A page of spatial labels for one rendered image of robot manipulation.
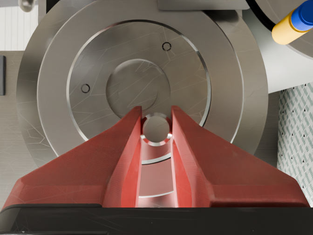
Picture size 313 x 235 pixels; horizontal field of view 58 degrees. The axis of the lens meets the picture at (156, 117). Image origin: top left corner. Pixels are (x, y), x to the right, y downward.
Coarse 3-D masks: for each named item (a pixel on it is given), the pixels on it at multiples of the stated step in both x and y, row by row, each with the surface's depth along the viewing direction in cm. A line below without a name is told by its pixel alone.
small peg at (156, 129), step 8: (144, 120) 12; (152, 120) 12; (160, 120) 12; (168, 120) 12; (144, 128) 12; (152, 128) 12; (160, 128) 12; (168, 128) 12; (144, 136) 12; (152, 136) 12; (160, 136) 12; (168, 136) 12; (152, 144) 12; (160, 144) 12
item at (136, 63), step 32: (128, 32) 14; (160, 32) 14; (96, 64) 14; (128, 64) 15; (160, 64) 14; (192, 64) 14; (96, 96) 14; (128, 96) 14; (160, 96) 15; (192, 96) 14; (96, 128) 14; (160, 160) 15
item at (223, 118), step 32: (96, 0) 16; (128, 0) 16; (64, 32) 16; (96, 32) 16; (192, 32) 16; (64, 64) 16; (224, 64) 15; (64, 96) 16; (224, 96) 15; (64, 128) 16; (224, 128) 15; (160, 192) 15
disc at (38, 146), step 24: (72, 0) 17; (48, 24) 17; (240, 24) 16; (240, 48) 16; (24, 72) 17; (264, 72) 16; (24, 96) 17; (264, 96) 16; (24, 120) 17; (264, 120) 16; (48, 144) 16; (240, 144) 16
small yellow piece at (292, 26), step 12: (252, 0) 12; (312, 0) 9; (300, 12) 9; (312, 12) 9; (264, 24) 12; (276, 24) 11; (288, 24) 10; (300, 24) 9; (312, 24) 9; (276, 36) 11; (288, 36) 10
